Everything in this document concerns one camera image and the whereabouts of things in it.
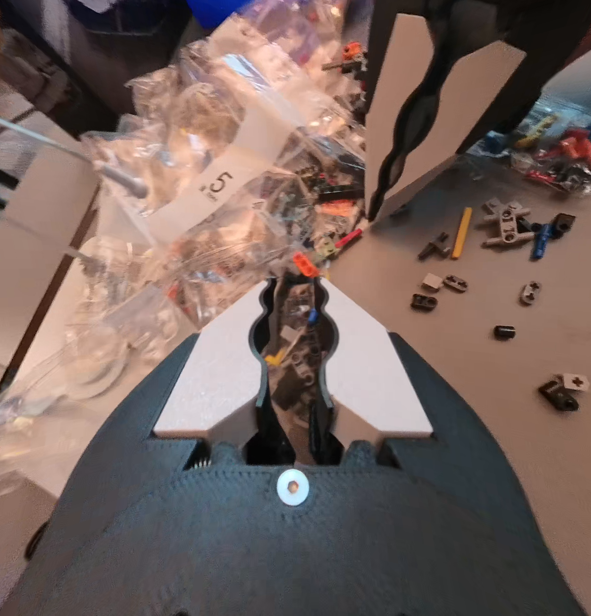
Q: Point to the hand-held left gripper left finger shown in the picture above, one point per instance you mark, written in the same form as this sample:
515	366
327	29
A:
213	385

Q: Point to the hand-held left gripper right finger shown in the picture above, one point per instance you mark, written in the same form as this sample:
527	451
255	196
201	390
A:
377	385

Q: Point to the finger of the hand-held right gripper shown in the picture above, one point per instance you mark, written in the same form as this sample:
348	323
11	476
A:
473	96
396	72

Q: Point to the small grey lego assembly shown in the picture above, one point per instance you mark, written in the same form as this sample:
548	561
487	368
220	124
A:
462	233

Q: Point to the small black lego bush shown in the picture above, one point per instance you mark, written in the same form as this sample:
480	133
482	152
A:
504	332

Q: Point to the grey connector with black pin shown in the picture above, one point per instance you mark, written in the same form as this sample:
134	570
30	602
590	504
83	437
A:
435	245

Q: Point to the dark grey lego chassis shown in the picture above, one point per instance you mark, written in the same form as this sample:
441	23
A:
348	57

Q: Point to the heap of loose lego parts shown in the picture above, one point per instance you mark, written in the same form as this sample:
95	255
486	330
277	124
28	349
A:
295	356

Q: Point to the black lego pin piece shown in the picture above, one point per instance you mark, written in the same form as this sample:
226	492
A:
424	302

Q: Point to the grey lego cube connector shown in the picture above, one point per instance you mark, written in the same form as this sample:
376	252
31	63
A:
432	282

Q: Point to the grey double-hole lego connector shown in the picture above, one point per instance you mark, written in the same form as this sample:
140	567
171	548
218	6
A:
507	224

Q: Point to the orange lego connector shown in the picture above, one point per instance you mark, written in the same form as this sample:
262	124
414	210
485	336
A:
305	263

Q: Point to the blue lego pin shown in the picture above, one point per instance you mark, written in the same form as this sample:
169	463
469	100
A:
541	241

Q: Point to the pile of clear lego bags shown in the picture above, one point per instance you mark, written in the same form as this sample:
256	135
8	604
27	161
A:
204	192

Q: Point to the small light grey lego cube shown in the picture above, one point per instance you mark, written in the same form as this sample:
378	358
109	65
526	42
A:
575	382

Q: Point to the small zip bag of pins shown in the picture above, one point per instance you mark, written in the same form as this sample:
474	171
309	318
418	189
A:
560	154

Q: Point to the small black axle connector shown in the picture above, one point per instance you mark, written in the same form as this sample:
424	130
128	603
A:
455	283

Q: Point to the white cardboard box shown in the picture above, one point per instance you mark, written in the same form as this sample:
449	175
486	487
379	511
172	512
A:
35	250

